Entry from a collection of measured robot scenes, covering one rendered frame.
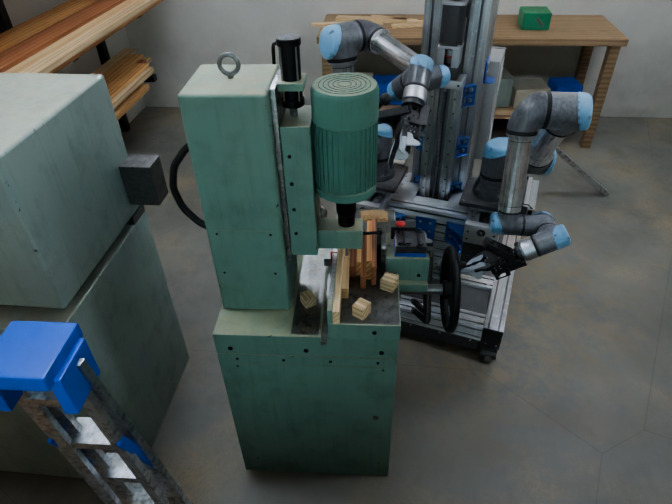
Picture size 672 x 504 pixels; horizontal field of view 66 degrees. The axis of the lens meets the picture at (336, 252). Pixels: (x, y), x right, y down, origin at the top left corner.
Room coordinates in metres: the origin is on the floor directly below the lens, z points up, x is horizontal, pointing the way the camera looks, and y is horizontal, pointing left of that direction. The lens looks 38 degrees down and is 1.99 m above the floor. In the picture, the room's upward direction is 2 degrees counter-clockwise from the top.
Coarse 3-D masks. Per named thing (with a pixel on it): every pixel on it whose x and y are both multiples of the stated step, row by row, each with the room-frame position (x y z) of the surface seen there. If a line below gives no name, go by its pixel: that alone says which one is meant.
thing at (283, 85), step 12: (288, 36) 1.31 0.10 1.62; (288, 48) 1.28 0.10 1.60; (288, 60) 1.28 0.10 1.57; (288, 72) 1.28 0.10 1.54; (300, 72) 1.30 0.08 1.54; (288, 84) 1.27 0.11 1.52; (300, 84) 1.27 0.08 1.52; (288, 96) 1.28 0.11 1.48; (300, 96) 1.29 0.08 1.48; (288, 108) 1.28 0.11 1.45
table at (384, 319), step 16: (384, 224) 1.53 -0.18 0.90; (384, 240) 1.43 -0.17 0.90; (384, 256) 1.34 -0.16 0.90; (384, 272) 1.26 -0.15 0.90; (352, 288) 1.19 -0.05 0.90; (368, 288) 1.19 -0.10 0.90; (400, 288) 1.24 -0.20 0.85; (416, 288) 1.23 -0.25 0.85; (352, 304) 1.12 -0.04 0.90; (384, 304) 1.12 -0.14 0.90; (352, 320) 1.06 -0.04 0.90; (368, 320) 1.05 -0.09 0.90; (384, 320) 1.05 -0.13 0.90; (400, 320) 1.05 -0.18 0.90; (336, 336) 1.04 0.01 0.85; (352, 336) 1.04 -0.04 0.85; (368, 336) 1.04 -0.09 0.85; (384, 336) 1.03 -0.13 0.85
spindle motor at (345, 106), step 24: (312, 96) 1.27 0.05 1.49; (336, 96) 1.22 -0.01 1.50; (360, 96) 1.22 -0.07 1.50; (312, 120) 1.28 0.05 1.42; (336, 120) 1.21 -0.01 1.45; (360, 120) 1.22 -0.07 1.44; (336, 144) 1.22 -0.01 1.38; (360, 144) 1.22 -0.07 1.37; (336, 168) 1.22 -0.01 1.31; (360, 168) 1.22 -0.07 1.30; (336, 192) 1.22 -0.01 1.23; (360, 192) 1.22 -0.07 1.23
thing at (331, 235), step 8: (320, 224) 1.30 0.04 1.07; (328, 224) 1.30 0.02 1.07; (336, 224) 1.30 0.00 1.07; (360, 224) 1.29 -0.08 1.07; (320, 232) 1.27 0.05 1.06; (328, 232) 1.27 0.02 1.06; (336, 232) 1.27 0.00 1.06; (344, 232) 1.26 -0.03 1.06; (352, 232) 1.26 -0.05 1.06; (360, 232) 1.26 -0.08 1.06; (320, 240) 1.27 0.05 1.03; (328, 240) 1.27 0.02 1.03; (336, 240) 1.27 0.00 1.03; (344, 240) 1.26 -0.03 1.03; (352, 240) 1.26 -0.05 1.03; (360, 240) 1.26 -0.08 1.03; (344, 248) 1.26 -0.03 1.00; (352, 248) 1.26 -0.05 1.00; (360, 248) 1.26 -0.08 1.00
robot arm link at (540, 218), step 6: (528, 216) 1.47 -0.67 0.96; (534, 216) 1.47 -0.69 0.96; (540, 216) 1.47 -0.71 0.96; (546, 216) 1.47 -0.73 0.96; (528, 222) 1.45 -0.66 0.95; (534, 222) 1.44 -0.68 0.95; (540, 222) 1.44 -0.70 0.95; (546, 222) 1.42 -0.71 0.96; (552, 222) 1.43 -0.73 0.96; (528, 228) 1.43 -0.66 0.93; (534, 228) 1.43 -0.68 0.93; (528, 234) 1.43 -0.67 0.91
